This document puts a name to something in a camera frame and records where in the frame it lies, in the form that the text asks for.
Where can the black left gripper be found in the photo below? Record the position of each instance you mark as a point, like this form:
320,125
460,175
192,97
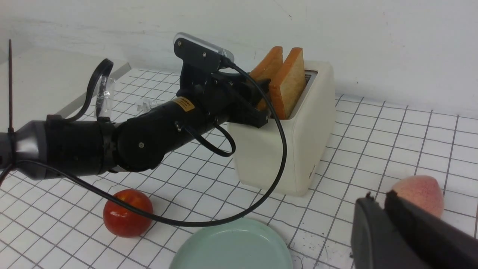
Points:
224,96

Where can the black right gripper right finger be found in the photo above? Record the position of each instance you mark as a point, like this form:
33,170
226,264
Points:
438,243

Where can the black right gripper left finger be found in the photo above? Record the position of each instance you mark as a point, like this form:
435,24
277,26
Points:
375,241

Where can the toast slice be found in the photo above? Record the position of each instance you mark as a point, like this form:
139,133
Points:
288,84
268,69

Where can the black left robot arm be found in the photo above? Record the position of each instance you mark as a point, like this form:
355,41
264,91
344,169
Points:
59,147

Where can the cream white two-slot toaster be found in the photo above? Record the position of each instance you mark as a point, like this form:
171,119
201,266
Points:
258,155

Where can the pale pink peach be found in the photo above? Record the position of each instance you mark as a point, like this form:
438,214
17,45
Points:
423,191

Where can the light green round plate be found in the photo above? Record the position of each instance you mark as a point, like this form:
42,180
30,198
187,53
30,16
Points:
241,244

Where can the red apple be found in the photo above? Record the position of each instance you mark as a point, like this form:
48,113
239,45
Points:
125,223

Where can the white grid tablecloth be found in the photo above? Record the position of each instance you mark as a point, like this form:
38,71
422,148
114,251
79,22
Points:
55,224

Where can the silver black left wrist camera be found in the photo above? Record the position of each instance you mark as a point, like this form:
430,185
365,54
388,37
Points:
201,54

